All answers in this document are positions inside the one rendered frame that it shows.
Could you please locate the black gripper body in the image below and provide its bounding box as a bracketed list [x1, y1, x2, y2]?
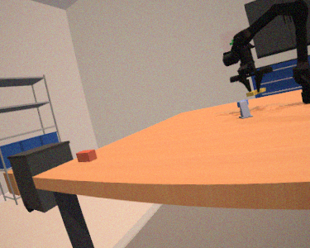
[230, 59, 273, 83]

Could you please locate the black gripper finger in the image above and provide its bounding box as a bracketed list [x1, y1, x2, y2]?
[254, 75, 264, 92]
[239, 79, 251, 92]

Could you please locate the yellow bar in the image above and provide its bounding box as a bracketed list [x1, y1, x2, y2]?
[246, 88, 266, 97]

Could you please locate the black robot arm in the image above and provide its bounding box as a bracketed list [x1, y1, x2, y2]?
[222, 0, 310, 104]

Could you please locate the small red-orange block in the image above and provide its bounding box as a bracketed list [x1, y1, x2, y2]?
[76, 150, 97, 162]

